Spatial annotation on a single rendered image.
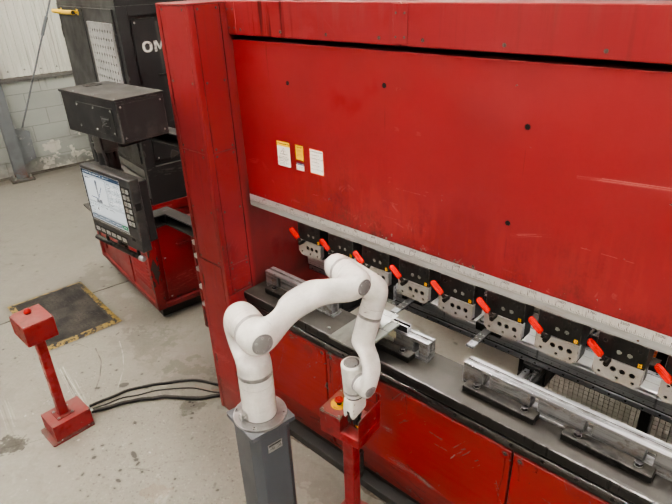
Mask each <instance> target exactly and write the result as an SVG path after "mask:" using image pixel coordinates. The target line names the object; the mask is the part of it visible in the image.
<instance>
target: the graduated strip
mask: <svg viewBox="0 0 672 504"><path fill-rule="evenodd" d="M250 200H253V201H256V202H259V203H262V204H265V205H267V206H270V207H273V208H276V209H279V210H282V211H285V212H287V213H290V214H293V215H296V216H299V217H302V218H305V219H307V220H310V221H313V222H316V223H319V224H322V225H324V226H327V227H330V228H333V229H336V230H339V231H342V232H344V233H347V234H350V235H353V236H356V237H359V238H361V239H364V240H367V241H370V242H373V243H376V244H379V245H381V246H384V247H387V248H390V249H393V250H396V251H399V252H401V253H404V254H407V255H410V256H413V257H416V258H418V259H421V260H424V261H427V262H430V263H433V264H436V265H438V266H441V267H444V268H447V269H450V270H453V271H456V272H458V273H461V274H464V275H467V276H470V277H473V278H475V279H478V280H481V281H484V282H487V283H490V284H493V285H495V286H498V287H501V288H504V289H507V290H510V291H512V292H515V293H518V294H521V295H524V296H527V297H530V298H532V299H535V300H538V301H541V302H544V303H547V304H550V305H552V306H555V307H558V308H561V309H564V310H567V311H569V312H572V313H575V314H578V315H581V316H584V317H587V318H589V319H592V320H595V321H598V322H601V323H604V324H606V325H609V326H612V327H615V328H618V329H621V330H624V331H626V332H629V333H632V334H635V335H638V336H641V337H644V338H646V339H649V340H652V341H655V342H658V343H661V344H663V345H666V346H669V347H672V338H671V337H668V336H666V335H663V334H660V333H657V332H654V331H651V330H648V329H645V328H642V327H639V326H636V325H633V324H630V323H627V322H625V321H622V320H619V319H616V318H613V317H610V316H607V315H604V314H601V313H598V312H595V311H592V310H589V309H586V308H583V307H581V306H578V305H575V304H572V303H569V302H566V301H563V300H560V299H557V298H554V297H551V296H548V295H545V294H542V293H540V292H537V291H534V290H531V289H528V288H525V287H522V286H519V285H516V284H513V283H510V282H507V281H504V280H501V279H498V278H496V277H493V276H490V275H487V274H484V273H481V272H478V271H475V270H472V269H469V268H466V267H463V266H460V265H457V264H455V263H452V262H449V261H446V260H443V259H440V258H437V257H434V256H431V255H428V254H425V253H422V252H419V251H416V250H414V249H411V248H408V247H405V246H402V245H399V244H396V243H393V242H390V241H387V240H384V239H381V238H378V237H375V236H372V235H370V234H367V233H364V232H361V231H358V230H355V229H352V228H349V227H346V226H343V225H340V224H337V223H334V222H331V221H329V220H326V219H323V218H320V217H317V216H314V215H311V214H308V213H305V212H302V211H299V210H296V209H293V208H290V207H288V206H285V205H282V204H279V203H276V202H273V201H270V200H267V199H264V198H261V197H258V196H255V195H252V194H250Z"/></svg>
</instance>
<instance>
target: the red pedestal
mask: <svg viewBox="0 0 672 504"><path fill-rule="evenodd" d="M9 319H10V322H11V325H12V327H13V330H14V333H15V334H16V335H17V336H18V337H19V338H20V339H21V340H22V341H23V342H24V343H25V344H26V345H27V346H28V347H29V348H30V347H32V346H35V349H36V352H37V355H38V358H39V361H40V364H41V366H42V369H43V372H44V375H45V378H46V381H47V384H48V387H49V390H50V393H51V396H52V399H53V402H54V405H55V407H54V408H52V409H51V410H49V411H47V412H45V413H43V414H41V418H42V420H43V423H44V426H45V428H43V429H41V433H42V434H43V435H44V436H45V437H46V439H47V440H48V441H49V442H50V443H51V445H52V446H53V447H57V446H58V445H60V444H62V443H64V442H65V441H67V440H69V439H71V438H72V437H74V436H76V435H78V434H79V433H81V432H83V431H84V430H86V429H88V428H90V427H91V426H93V425H95V422H94V420H93V417H92V414H91V411H90V408H89V407H88V406H87V405H86V404H85V403H84V402H83V401H82V400H81V399H80V398H79V397H78V396H75V397H73V398H71V399H69V400H68V401H66V402H65V399H64V396H63V393H62V390H61V387H60V384H59V381H58V378H57V375H56V372H55V368H54V365H53V362H52V359H51V356H50V353H49V350H48V347H47V344H46V341H45V340H48V339H50V338H52V337H54V336H57V335H59V333H58V329H57V326H56V323H55V320H54V317H53V316H52V315H51V314H50V313H49V312H48V311H46V310H45V309H44V308H43V307H42V306H40V305H39V304H36V305H34V306H31V307H29V308H25V309H24V310H21V311H19V312H16V313H14V314H11V315H9Z"/></svg>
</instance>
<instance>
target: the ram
mask: <svg viewBox="0 0 672 504"><path fill-rule="evenodd" d="M232 42H233V51H234V60H235V69H236V78H237V86H238V95H239V104H240V113H241V122H242V131H243V140H244V149H245V158H246V167H247V175H248V184H249V193H250V194H252V195H255V196H258V197H261V198H264V199H267V200H270V201H273V202H276V203H279V204H282V205H285V206H288V207H290V208H293V209H296V210H299V211H302V212H305V213H308V214H311V215H314V216H317V217H320V218H323V219H326V220H329V221H331V222H334V223H337V224H340V225H343V226H346V227H349V228H352V229H355V230H358V231H361V232H364V233H367V234H370V235H372V236H375V237H378V238H381V239H384V240H387V241H390V242H393V243H396V244H399V245H402V246H405V247H408V248H411V249H414V250H416V251H419V252H422V253H425V254H428V255H431V256H434V257H437V258H440V259H443V260H446V261H449V262H452V263H455V264H457V265H460V266H463V267H466V268H469V269H472V270H475V271H478V272H481V273H484V274H487V275H490V276H493V277H496V278H498V279H501V280H504V281H507V282H510V283H513V284H516V285H519V286H522V287H525V288H528V289H531V290H534V291H537V292H540V293H542V294H545V295H548V296H551V297H554V298H557V299H560V300H563V301H566V302H569V303H572V304H575V305H578V306H581V307H583V308H586V309H589V310H592V311H595V312H598V313H601V314H604V315H607V316H610V317H613V318H616V319H619V320H622V321H625V322H627V323H630V324H633V325H636V326H639V327H642V328H645V329H648V330H651V331H654V332H657V333H660V334H663V335H666V336H668V337H671V338H672V68H670V67H656V66H642V65H628V64H614V63H600V62H586V61H572V60H558V59H544V58H530V57H516V56H502V55H488V54H474V53H460V52H446V51H432V50H418V49H404V48H390V47H376V46H362V45H348V44H333V43H319V42H305V41H291V40H277V39H263V38H249V37H244V38H236V39H232ZM277 140H278V141H282V142H286V143H289V147H290V160H291V168H289V167H286V166H282V165H279V164H278V152H277ZM295 145H299V146H303V156H304V161H300V160H297V159H296V152H295ZM309 148H311V149H316V150H320V151H323V161H324V177H323V176H320V175H316V174H313V173H310V158H309ZM296 162H298V163H301V164H304V171H301V170H297V166H296ZM250 203H251V205H253V206H256V207H259V208H261V209H264V210H267V211H270V212H273V213H275V214H278V215H281V216H284V217H286V218H289V219H292V220H295V221H298V222H300V223H303V224H306V225H309V226H311V227H314V228H317V229H320V230H323V231H325V232H328V233H331V234H334V235H337V236H339V237H342V238H345V239H348V240H350V241H353V242H356V243H359V244H362V245H364V246H367V247H370V248H373V249H375V250H378V251H381V252H384V253H387V254H389V255H392V256H395V257H398V258H400V259H403V260H406V261H409V262H412V263H414V264H417V265H420V266H423V267H425V268H428V269H431V270H434V271H437V272H439V273H442V274H445V275H448V276H450V277H453V278H456V279H459V280H462V281H464V282H467V283H470V284H473V285H476V286H478V287H481V288H484V289H487V290H489V291H492V292H495V293H498V294H501V295H503V296H506V297H509V298H512V299H514V300H517V301H520V302H523V303H526V304H528V305H531V306H534V307H537V308H539V309H542V310H545V311H548V312H551V313H553V314H556V315H559V316H562V317H564V318H567V319H570V320H573V321H576V322H578V323H581V324H584V325H587V326H589V327H592V328H595V329H598V330H601V331H603V332H606V333H609V334H612V335H615V336H617V337H620V338H623V339H626V340H628V341H631V342H634V343H637V344H640V345H642V346H645V347H648V348H651V349H653V350H656V351H659V352H662V353H665V354H667V355H670V356H672V347H669V346H666V345H663V344H661V343H658V342H655V341H652V340H649V339H646V338H644V337H641V336H638V335H635V334H632V333H629V332H626V331H624V330H621V329H618V328H615V327H612V326H609V325H606V324H604V323H601V322H598V321H595V320H592V319H589V318H587V317H584V316H581V315H578V314H575V313H572V312H569V311H567V310H564V309H561V308H558V307H555V306H552V305H550V304H547V303H544V302H541V301H538V300H535V299H532V298H530V297H527V296H524V295H521V294H518V293H515V292H512V291H510V290H507V289H504V288H501V287H498V286H495V285H493V284H490V283H487V282H484V281H481V280H478V279H475V278H473V277H470V276H467V275H464V274H461V273H458V272H456V271H453V270H450V269H447V268H444V267H441V266H438V265H436V264H433V263H430V262H427V261H424V260H421V259H418V258H416V257H413V256H410V255H407V254H404V253H401V252H399V251H396V250H393V249H390V248H387V247H384V246H381V245H379V244H376V243H373V242H370V241H367V240H364V239H361V238H359V237H356V236H353V235H350V234H347V233H344V232H342V231H339V230H336V229H333V228H330V227H327V226H324V225H322V224H319V223H316V222H313V221H310V220H307V219H305V218H302V217H299V216H296V215H293V214H290V213H287V212H285V211H282V210H279V209H276V208H273V207H270V206H267V205H265V204H262V203H259V202H256V201H253V200H250Z"/></svg>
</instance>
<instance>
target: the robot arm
mask: <svg viewBox="0 0 672 504"><path fill-rule="evenodd" d="M324 271H325V273H326V275H327V276H328V277H329V278H330V279H315V280H309V281H306V282H304V283H302V284H300V285H298V286H296V287H294V288H293V289H291V290H289V291H288V292H287V293H285V294H284V295H283V296H282V297H281V298H280V299H279V301H278V303H277V305H276V307H275V309H274V310H273V311H272V312H271V313H270V314H268V315H267V316H263V315H262V314H261V313H260V312H259V311H258V310H257V309H256V308H255V307H254V306H253V305H251V304H250V303H248V302H244V301H240V302H236V303H233V304H232V305H230V306H229V307H228V308H227V310H226V311H225V314H224V319H223V324H224V331H225V335H226V338H227V341H228V344H229V347H230V350H231V352H232V355H233V358H234V360H235V364H236V369H237V375H238V383H239V390H240V396H241V402H240V403H239V404H238V405H237V406H236V408H235V410H234V413H233V418H234V422H235V424H236V426H237V427H238V428H239V429H241V430H243V431H245V432H248V433H264V432H268V431H271V430H273V429H275V428H276V427H278V426H279V425H280V424H281V423H282V422H283V421H284V420H285V418H286V415H287V407H286V404H285V402H284V401H283V400H282V399H281V398H279V397H277V396H276V395H275V386H274V377H273V368H272V361H271V356H270V353H269V352H270V351H271V350H272V349H273V348H274V347H275V346H276V345H277V344H278V343H279V342H280V340H281V339H282V338H283V336H284V335H285V334H286V332H287V331H288V330H289V329H290V327H291V326H292V325H293V324H294V323H296V322H297V321H298V320H299V319H300V318H302V317H303V316H305V315H307V314H308V313H310V312H312V311H314V310H315V309H317V308H319V307H321V306H324V305H328V304H333V303H346V302H352V301H356V300H358V299H360V298H362V300H361V304H360V308H359V311H358V315H357V319H356V323H355V326H354V330H353V334H352V339H351V342H352V345H353V347H354V349H355V350H356V352H357V354H358V355H359V358H358V357H356V356H349V357H346V358H344V359H343V360H342V361H341V374H342V383H343V393H344V396H345V397H344V404H343V410H344V416H345V417H346V416H347V415H348V419H347V421H348V422H351V421H352V420H353V424H354V425H357V426H358V422H359V421H360V420H361V415H362V410H363V409H364V408H365V406H366V399H367V398H370V397H371V396H372V395H373V394H374V392H375V390H376V388H377V385H378V381H379V377H380V371H381V366H380V359H379V356H378V353H377V350H376V348H375V338H376V335H377V332H378V328H379V325H380V322H381V319H382V315H383V312H384V308H385V305H386V301H387V298H388V286H387V283H386V282H385V280H384V279H383V278H382V277H381V276H379V275H378V274H376V273H375V272H373V271H371V270H370V269H368V268H366V267H365V266H363V265H362V264H360V263H358V262H357V261H355V260H353V259H352V258H350V257H348V256H346V255H343V254H338V253H336V254H332V255H330V256H329V257H327V259H326V260H325V263H324Z"/></svg>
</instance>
